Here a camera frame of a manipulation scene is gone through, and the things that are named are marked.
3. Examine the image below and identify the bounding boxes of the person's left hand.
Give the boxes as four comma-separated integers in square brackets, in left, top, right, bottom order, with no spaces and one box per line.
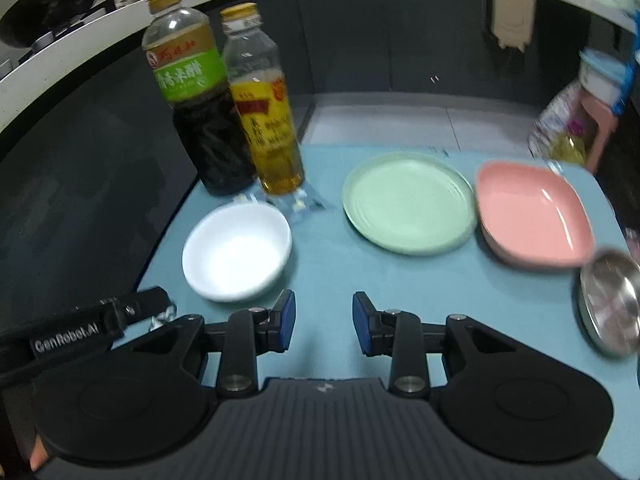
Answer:
[27,435,53,473]

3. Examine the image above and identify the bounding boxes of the stainless steel plate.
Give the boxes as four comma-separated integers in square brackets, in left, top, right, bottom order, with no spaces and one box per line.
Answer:
[571,247,640,359]

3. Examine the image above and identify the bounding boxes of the white container blue lid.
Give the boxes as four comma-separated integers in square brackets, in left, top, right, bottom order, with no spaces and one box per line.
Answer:
[579,49,628,107]

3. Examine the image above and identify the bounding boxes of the dark kitchen cabinet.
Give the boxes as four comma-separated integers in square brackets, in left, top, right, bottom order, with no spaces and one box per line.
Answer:
[0,0,640,341]

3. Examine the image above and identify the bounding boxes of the blue tablecloth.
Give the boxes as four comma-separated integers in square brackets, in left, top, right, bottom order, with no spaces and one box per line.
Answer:
[112,144,640,480]

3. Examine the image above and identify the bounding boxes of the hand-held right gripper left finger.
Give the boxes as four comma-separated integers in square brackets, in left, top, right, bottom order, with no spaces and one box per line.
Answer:
[112,289,297,400]

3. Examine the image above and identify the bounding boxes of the green plate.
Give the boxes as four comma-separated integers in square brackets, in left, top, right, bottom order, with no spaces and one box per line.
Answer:
[342,151,477,256]

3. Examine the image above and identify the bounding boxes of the small yellow oil bottle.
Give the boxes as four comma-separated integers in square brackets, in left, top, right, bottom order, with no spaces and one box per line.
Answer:
[549,132,588,167]

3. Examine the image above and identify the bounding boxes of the pink plate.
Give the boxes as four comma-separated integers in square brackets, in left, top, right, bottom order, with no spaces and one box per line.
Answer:
[474,160,597,270]

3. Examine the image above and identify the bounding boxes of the white kitchen countertop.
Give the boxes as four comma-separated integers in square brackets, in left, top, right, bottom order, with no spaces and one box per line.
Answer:
[0,0,640,133]

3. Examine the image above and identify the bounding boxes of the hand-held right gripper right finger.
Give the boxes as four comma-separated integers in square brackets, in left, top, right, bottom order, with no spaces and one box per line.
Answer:
[352,291,541,401]

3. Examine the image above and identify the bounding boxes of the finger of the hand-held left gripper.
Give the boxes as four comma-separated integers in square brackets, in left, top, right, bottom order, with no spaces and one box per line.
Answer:
[122,286,177,330]

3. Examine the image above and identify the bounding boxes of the beige hanging plastic rack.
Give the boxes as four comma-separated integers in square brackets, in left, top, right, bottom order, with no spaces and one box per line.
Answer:
[487,0,537,53]

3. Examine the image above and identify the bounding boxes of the floral plastic bag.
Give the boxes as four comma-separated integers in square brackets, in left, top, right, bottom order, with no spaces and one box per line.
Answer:
[529,82,591,161]

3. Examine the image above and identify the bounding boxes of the pink plastic stool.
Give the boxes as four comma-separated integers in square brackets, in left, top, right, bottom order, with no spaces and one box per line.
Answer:
[580,94,622,173]

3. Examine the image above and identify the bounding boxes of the cooking oil bottle yellow label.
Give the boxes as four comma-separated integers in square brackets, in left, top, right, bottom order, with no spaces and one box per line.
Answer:
[220,2,307,196]

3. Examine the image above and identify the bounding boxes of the white bowl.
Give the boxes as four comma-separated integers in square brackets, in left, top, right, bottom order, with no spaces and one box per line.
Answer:
[181,203,293,303]

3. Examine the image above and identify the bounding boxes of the dark vinegar bottle green label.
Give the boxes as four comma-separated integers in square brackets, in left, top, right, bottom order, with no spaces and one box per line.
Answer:
[141,0,258,198]

